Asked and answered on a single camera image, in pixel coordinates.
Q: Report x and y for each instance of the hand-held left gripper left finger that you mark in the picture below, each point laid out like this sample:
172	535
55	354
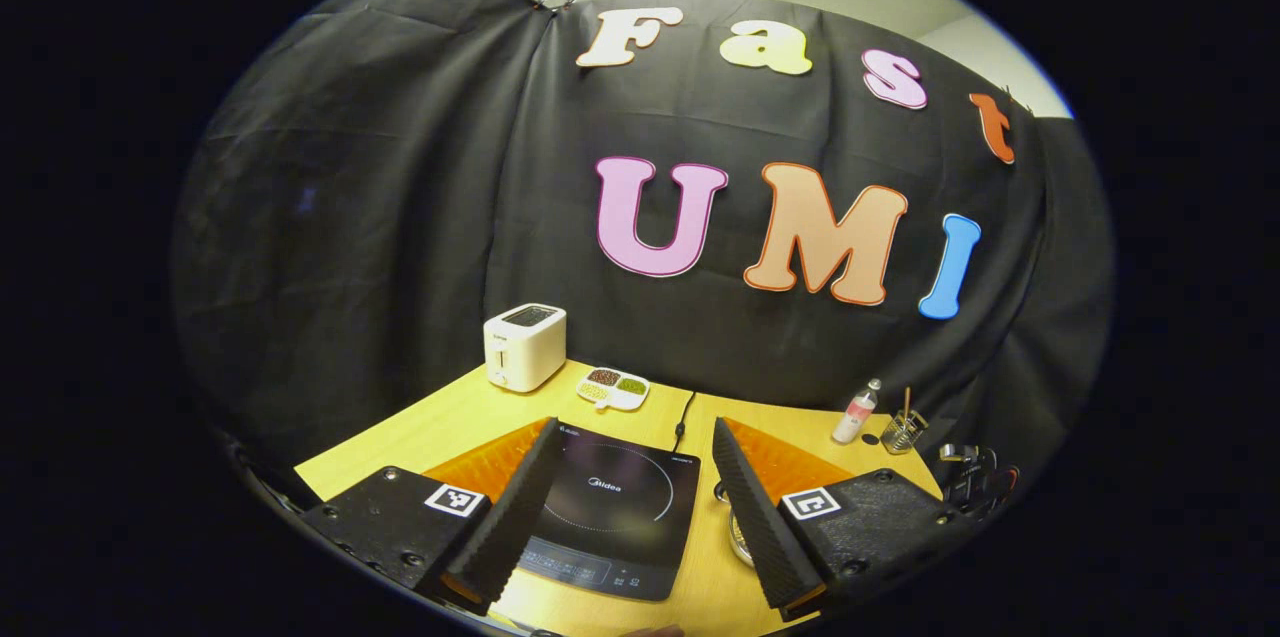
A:
510	527

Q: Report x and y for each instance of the white toaster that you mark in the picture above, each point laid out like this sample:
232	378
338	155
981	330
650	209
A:
525	347

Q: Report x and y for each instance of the black backdrop cloth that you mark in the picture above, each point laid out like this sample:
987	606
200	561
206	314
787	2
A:
400	167

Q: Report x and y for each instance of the white divided dish with beans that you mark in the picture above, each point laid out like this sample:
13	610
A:
612	389

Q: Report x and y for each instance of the small clear bottle pink label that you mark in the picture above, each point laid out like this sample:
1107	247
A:
853	417

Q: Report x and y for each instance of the black induction cooktop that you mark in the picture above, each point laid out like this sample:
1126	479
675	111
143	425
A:
620	517

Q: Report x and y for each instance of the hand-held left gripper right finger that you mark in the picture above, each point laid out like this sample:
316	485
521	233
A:
765	527

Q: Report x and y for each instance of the stainless steel pot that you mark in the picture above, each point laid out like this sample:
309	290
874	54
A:
741	542

